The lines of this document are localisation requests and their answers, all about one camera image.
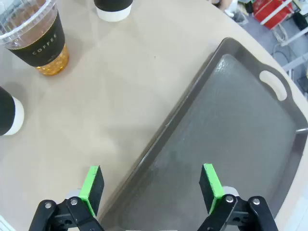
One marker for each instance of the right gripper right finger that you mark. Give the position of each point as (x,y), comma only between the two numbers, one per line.
(211,187)

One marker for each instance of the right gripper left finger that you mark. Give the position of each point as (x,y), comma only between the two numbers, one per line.
(92,190)

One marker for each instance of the white paper cup black sleeve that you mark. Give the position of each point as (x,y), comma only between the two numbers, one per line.
(9,113)
(113,12)

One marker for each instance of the iced coffee cup black sleeve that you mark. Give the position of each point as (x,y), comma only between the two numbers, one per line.
(41,43)

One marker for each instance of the dark tray beside right arm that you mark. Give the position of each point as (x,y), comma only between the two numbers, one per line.
(228,132)

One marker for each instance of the red shopping bag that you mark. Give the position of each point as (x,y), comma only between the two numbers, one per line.
(272,12)

